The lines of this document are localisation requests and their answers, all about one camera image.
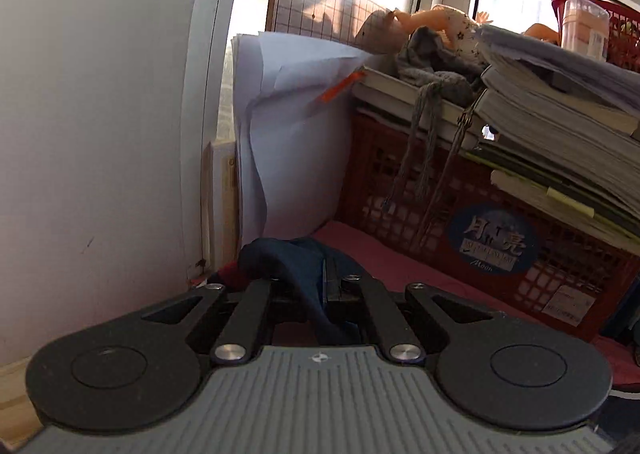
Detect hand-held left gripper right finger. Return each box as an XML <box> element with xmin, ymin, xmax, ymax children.
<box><xmin>324</xmin><ymin>275</ymin><xmax>495</xmax><ymax>364</ymax></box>

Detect plastic doll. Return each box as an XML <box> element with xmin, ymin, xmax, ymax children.
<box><xmin>356</xmin><ymin>4</ymin><xmax>496</xmax><ymax>67</ymax></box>

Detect navy red white jacket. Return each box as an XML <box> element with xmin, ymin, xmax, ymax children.
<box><xmin>207</xmin><ymin>236</ymin><xmax>381</xmax><ymax>347</ymax></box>

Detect red plastic crate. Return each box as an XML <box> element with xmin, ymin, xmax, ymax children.
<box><xmin>340</xmin><ymin>106</ymin><xmax>640</xmax><ymax>342</ymax></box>

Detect orange tag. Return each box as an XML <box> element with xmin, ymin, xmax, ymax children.
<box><xmin>320</xmin><ymin>71</ymin><xmax>366</xmax><ymax>104</ymax></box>

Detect clear plastic container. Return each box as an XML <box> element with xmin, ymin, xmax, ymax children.
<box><xmin>560</xmin><ymin>0</ymin><xmax>611</xmax><ymax>59</ymax></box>

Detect grey knitted scarf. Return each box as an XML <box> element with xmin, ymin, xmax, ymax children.
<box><xmin>382</xmin><ymin>26</ymin><xmax>488</xmax><ymax>235</ymax></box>

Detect pile of books and papers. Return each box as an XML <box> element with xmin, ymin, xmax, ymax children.
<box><xmin>350</xmin><ymin>26</ymin><xmax>640</xmax><ymax>255</ymax></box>

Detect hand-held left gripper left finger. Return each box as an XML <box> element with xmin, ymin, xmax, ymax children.
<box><xmin>141</xmin><ymin>276</ymin><xmax>302</xmax><ymax>366</ymax></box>

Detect white paper sheets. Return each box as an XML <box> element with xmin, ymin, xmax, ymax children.
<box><xmin>231</xmin><ymin>31</ymin><xmax>376</xmax><ymax>255</ymax></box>

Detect light wooden panel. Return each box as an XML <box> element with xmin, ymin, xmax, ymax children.
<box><xmin>200</xmin><ymin>141</ymin><xmax>241</xmax><ymax>279</ymax></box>

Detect red plastic basket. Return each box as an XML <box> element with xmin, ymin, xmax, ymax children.
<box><xmin>551</xmin><ymin>0</ymin><xmax>640</xmax><ymax>74</ymax></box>

